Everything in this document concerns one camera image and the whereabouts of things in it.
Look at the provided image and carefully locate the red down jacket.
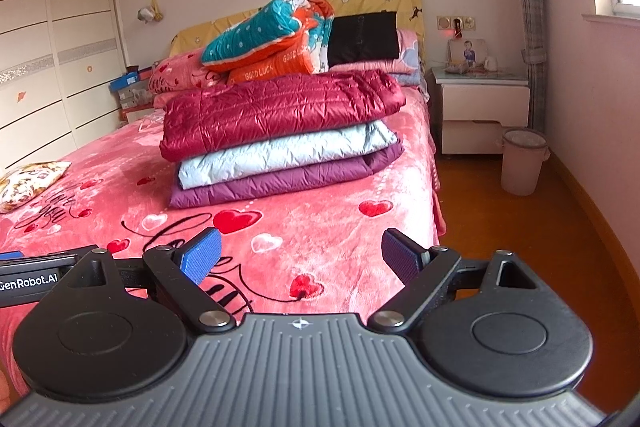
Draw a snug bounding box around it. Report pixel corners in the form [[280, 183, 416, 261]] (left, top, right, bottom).
[[159, 69, 407, 162]]

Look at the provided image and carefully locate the grey plaid curtain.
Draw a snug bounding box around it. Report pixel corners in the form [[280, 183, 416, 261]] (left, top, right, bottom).
[[500, 0, 551, 148]]

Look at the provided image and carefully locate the orange folded quilt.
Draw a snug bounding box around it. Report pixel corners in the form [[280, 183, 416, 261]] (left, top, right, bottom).
[[227, 29, 331, 85]]

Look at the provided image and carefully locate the white wardrobe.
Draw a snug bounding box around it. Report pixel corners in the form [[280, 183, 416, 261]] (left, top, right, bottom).
[[0, 0, 126, 172]]

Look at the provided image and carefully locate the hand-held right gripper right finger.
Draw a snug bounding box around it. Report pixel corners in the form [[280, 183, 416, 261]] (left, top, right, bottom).
[[367, 229, 545, 334]]

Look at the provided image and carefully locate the stack of shoe boxes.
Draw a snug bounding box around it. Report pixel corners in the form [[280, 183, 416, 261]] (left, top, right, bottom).
[[109, 66, 156, 125]]

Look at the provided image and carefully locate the black cloth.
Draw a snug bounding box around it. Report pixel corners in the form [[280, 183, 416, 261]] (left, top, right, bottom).
[[327, 11, 401, 66]]

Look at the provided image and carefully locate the pale plastic trash bin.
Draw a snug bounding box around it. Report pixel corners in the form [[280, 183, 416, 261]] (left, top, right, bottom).
[[501, 128, 551, 196]]

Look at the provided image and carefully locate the floral pillow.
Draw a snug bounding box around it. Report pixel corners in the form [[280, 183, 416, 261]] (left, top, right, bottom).
[[0, 161, 72, 214]]

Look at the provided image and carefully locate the photo frame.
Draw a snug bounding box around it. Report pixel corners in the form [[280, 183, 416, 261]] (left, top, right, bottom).
[[449, 38, 488, 70]]

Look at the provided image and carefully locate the pink bed with blanket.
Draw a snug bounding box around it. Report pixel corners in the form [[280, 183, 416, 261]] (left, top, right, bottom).
[[0, 84, 448, 408]]

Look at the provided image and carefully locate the teal dotted folded quilt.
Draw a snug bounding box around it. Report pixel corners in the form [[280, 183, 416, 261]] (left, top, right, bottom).
[[201, 0, 335, 72]]

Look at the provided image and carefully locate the gold wall socket panel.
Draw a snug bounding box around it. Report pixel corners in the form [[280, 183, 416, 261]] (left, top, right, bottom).
[[436, 14, 476, 32]]

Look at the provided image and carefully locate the hanging wall ornament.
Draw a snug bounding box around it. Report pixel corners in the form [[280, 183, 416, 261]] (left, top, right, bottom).
[[137, 0, 165, 25]]

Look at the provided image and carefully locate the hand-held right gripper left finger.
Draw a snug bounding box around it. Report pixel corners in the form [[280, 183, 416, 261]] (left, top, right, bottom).
[[59, 228, 237, 334]]

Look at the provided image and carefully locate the purple down jacket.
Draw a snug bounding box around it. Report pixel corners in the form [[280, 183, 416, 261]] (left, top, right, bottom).
[[169, 142, 405, 209]]

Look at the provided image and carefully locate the pink heart-print folded blanket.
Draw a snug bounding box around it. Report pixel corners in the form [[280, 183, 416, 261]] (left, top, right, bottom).
[[149, 49, 233, 95]]

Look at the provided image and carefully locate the white nightstand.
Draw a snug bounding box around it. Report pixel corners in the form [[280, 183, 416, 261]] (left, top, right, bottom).
[[431, 67, 532, 156]]

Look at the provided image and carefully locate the light blue folded blanket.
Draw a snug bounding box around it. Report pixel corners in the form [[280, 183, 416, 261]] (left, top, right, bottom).
[[177, 121, 401, 192]]

